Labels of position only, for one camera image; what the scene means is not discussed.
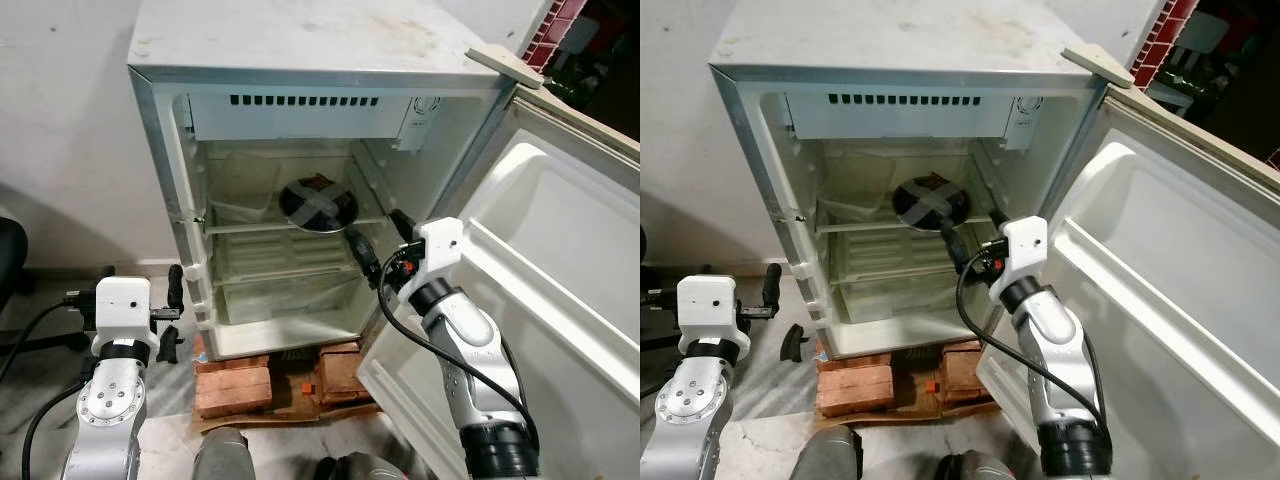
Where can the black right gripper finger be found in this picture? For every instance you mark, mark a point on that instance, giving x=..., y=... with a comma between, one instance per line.
x=362, y=258
x=996, y=218
x=955, y=245
x=402, y=225

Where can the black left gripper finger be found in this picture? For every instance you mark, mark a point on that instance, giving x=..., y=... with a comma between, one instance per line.
x=773, y=285
x=176, y=285

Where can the shiny fridge door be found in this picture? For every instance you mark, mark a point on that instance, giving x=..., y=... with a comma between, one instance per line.
x=560, y=250
x=1180, y=260

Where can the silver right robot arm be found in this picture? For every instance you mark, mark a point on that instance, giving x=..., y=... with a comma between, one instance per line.
x=470, y=350
x=1050, y=340

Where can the clear fridge shelf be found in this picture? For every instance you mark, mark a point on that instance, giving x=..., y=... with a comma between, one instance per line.
x=250, y=227
x=860, y=227

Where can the grey fridge body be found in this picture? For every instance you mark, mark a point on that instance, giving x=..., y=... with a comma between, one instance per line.
x=900, y=40
x=300, y=40

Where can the small black plastic piece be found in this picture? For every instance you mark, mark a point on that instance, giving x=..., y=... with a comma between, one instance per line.
x=172, y=345
x=795, y=343

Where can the black round plate grey cross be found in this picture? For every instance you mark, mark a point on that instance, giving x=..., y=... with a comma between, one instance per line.
x=318, y=203
x=930, y=203

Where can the clear crisper cover shelf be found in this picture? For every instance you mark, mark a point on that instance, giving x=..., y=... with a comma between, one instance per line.
x=900, y=272
x=280, y=272

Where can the clear crisper drawer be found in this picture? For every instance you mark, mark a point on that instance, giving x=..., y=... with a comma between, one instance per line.
x=900, y=302
x=290, y=302

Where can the red support brick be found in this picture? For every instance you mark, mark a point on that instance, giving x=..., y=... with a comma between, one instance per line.
x=855, y=390
x=345, y=375
x=232, y=392
x=960, y=372

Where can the clear plastic container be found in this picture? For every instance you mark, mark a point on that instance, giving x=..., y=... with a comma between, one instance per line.
x=860, y=185
x=248, y=185

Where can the white vented freezer panel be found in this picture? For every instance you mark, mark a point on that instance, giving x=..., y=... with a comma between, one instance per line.
x=900, y=118
x=300, y=120

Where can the grey robot left leg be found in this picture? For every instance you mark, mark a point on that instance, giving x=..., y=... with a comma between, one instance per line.
x=222, y=455
x=828, y=455

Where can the black office chair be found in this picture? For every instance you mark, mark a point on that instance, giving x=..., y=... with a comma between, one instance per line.
x=10, y=255

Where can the dark robot right leg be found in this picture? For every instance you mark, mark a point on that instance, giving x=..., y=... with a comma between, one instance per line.
x=365, y=468
x=975, y=468

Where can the white chair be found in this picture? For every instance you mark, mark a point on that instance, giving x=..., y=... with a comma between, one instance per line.
x=578, y=40
x=1195, y=35

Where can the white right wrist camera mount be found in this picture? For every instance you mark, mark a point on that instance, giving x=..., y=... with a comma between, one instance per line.
x=1022, y=245
x=435, y=250

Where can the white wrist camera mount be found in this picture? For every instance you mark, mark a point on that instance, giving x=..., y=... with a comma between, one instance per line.
x=708, y=310
x=435, y=250
x=1022, y=245
x=125, y=310

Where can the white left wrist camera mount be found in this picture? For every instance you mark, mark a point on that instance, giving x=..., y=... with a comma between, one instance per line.
x=708, y=310
x=125, y=310

